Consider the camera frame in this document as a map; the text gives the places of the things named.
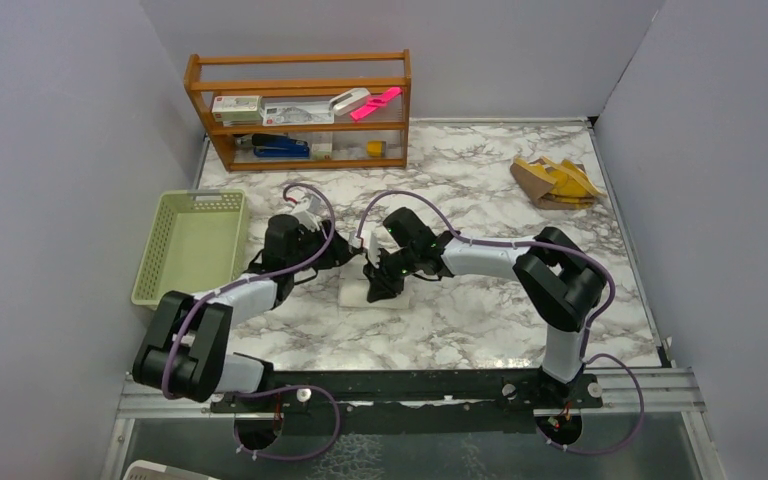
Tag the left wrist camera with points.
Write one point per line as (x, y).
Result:
(304, 213)

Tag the white stapler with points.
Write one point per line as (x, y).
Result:
(349, 101)

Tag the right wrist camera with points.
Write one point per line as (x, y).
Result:
(366, 242)

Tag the wooden shelf rack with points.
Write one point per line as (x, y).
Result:
(306, 77)

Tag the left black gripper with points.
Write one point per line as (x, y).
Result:
(337, 252)

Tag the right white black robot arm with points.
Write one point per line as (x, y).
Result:
(567, 288)

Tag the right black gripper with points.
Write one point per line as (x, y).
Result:
(381, 285)

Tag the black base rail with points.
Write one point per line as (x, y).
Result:
(405, 402)

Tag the white green box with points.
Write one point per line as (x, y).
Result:
(242, 109)

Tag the white flat package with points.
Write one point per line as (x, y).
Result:
(295, 113)

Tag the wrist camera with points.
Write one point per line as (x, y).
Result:
(366, 242)
(304, 213)

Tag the yellow small object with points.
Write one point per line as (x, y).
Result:
(376, 149)

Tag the white towel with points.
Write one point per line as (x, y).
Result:
(356, 291)

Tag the green plastic basket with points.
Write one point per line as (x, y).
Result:
(197, 242)

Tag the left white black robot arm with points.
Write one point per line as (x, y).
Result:
(184, 352)

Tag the white small box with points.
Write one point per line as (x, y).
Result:
(321, 146)

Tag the blue stapler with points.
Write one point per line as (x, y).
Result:
(273, 146)

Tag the brown yellow folded towels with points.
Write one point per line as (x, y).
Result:
(551, 185)

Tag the pink plastic tool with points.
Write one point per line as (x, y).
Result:
(375, 103)

